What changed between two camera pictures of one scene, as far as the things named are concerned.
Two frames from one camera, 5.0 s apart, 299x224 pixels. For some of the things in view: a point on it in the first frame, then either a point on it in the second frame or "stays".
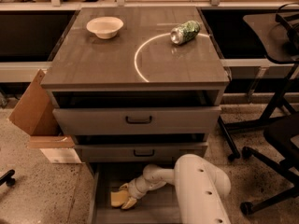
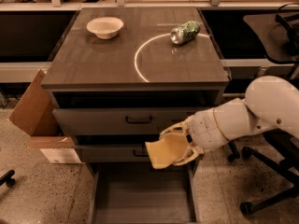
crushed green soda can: [185, 32] stays
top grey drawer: [136, 120] stays
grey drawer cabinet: [133, 87] stays
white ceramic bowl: [105, 27] stays
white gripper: [135, 189] -> [204, 131]
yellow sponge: [119, 198] -> [165, 151]
